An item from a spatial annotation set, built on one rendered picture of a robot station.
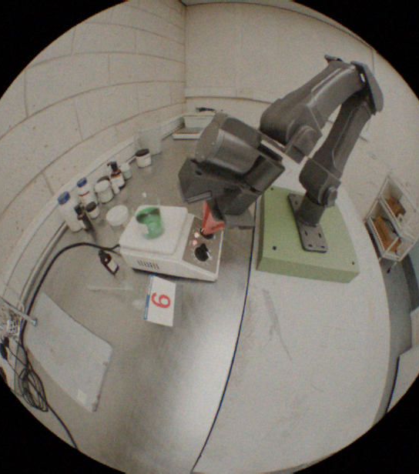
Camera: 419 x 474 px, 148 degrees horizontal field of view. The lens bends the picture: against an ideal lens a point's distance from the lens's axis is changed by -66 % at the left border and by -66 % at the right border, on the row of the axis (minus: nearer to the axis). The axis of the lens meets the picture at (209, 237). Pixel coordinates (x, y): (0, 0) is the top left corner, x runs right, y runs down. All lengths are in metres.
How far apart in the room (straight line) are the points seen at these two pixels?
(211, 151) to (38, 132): 0.62
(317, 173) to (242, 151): 0.19
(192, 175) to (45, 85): 0.68
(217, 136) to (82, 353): 0.44
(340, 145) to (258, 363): 0.42
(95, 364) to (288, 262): 0.44
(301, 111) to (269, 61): 1.51
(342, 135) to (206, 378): 0.50
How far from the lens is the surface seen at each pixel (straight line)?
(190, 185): 0.21
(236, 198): 0.24
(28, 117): 0.70
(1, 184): 0.64
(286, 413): 0.38
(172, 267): 0.33
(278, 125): 0.24
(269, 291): 0.37
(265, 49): 1.77
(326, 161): 0.36
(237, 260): 0.39
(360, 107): 0.39
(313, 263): 0.38
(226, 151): 0.20
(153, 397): 0.35
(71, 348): 0.43
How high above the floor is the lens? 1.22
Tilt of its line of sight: 49 degrees down
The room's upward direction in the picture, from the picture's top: straight up
